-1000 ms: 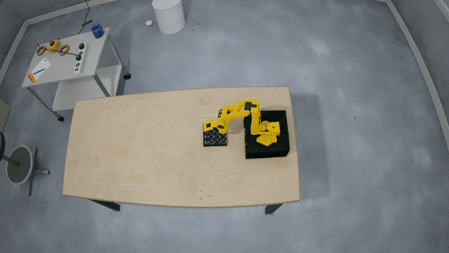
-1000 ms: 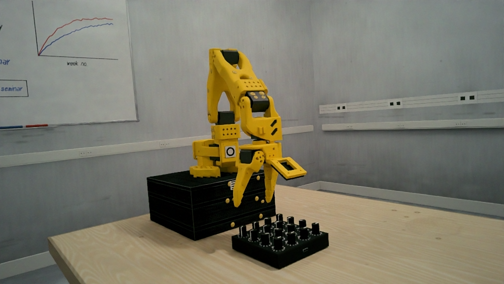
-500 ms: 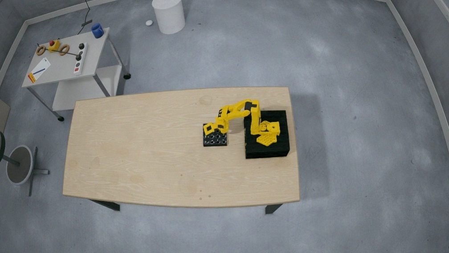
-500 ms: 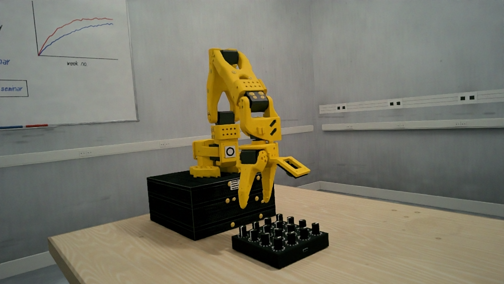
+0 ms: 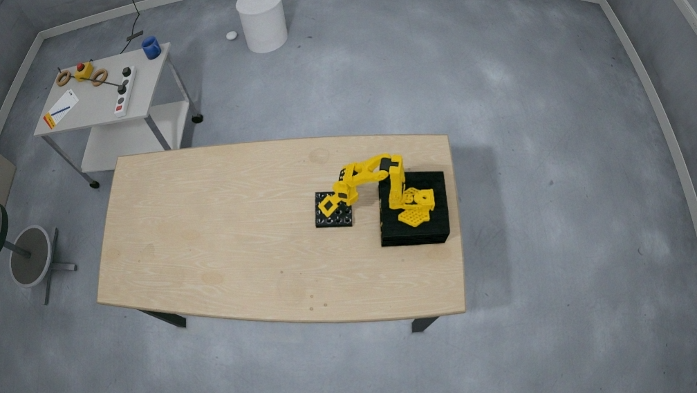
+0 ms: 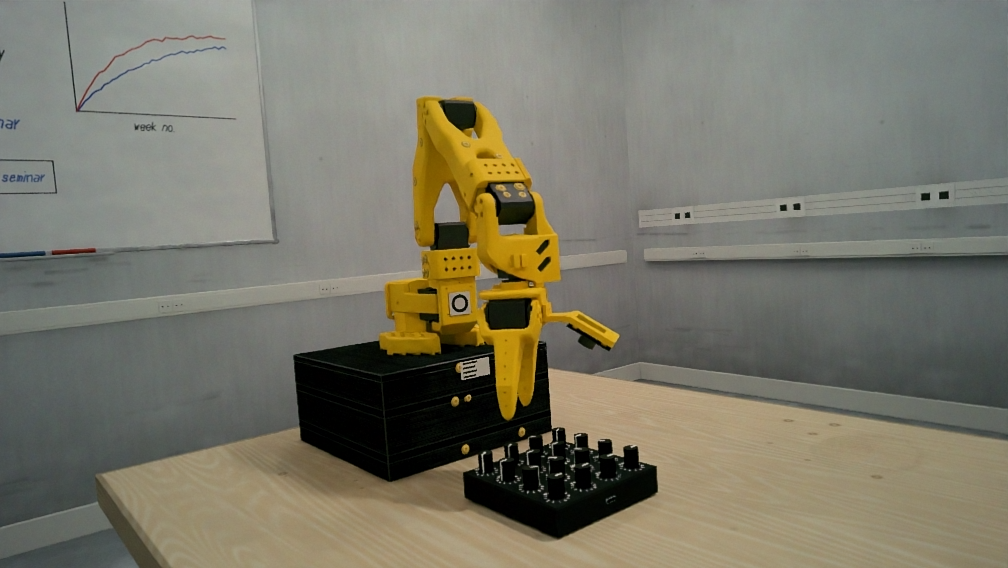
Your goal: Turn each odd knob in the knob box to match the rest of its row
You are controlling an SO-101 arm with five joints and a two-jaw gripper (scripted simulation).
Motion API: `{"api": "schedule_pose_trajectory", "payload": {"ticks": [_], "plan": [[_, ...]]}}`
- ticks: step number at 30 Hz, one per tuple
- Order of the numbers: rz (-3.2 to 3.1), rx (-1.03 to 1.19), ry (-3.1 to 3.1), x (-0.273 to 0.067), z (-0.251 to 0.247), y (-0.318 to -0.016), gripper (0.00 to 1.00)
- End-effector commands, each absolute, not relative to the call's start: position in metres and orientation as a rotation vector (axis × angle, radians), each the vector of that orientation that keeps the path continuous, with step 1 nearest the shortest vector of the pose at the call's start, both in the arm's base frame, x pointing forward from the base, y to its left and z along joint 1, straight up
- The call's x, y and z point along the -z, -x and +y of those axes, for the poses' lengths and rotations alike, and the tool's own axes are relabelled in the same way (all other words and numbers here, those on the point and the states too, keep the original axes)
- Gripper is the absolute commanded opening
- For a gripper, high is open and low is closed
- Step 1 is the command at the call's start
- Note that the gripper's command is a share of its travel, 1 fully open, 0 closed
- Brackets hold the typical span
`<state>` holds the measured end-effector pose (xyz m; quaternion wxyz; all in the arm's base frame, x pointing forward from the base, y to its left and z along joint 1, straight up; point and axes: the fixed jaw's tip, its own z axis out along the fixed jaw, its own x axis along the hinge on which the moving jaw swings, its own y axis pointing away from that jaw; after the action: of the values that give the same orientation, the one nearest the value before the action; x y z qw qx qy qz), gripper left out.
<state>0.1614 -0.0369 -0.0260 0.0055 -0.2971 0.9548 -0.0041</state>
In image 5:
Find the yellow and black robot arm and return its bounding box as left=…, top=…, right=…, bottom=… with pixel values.
left=337, top=154, right=433, bottom=227

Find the black control panel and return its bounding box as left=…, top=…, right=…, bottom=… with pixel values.
left=315, top=191, right=352, bottom=228

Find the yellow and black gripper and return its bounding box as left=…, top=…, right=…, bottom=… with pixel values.
left=319, top=181, right=358, bottom=217

